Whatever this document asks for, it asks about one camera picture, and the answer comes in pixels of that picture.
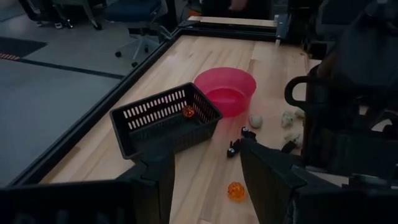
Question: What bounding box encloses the blue office chair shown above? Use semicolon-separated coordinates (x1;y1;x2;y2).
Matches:
104;0;175;68

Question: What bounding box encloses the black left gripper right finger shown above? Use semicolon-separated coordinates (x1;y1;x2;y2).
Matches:
240;138;308;224

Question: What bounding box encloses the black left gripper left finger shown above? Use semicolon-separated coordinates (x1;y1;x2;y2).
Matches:
132;138;175;224

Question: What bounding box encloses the black slotted plastic basket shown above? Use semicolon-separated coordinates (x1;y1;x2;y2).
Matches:
109;82;223;161

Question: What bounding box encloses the black hazard-striped floor mat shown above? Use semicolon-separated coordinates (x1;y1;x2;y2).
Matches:
0;36;48;62

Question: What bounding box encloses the pink plastic bowl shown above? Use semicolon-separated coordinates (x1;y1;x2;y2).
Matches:
193;67;257;119

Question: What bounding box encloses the orange translucent pumpkin decoration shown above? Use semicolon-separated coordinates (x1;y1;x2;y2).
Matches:
227;181;246;202
182;105;196;119

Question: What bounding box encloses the person's hand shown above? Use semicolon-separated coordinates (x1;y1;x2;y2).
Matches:
228;0;249;11

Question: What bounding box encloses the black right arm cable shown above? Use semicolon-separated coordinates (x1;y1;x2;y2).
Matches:
284;75;310;110

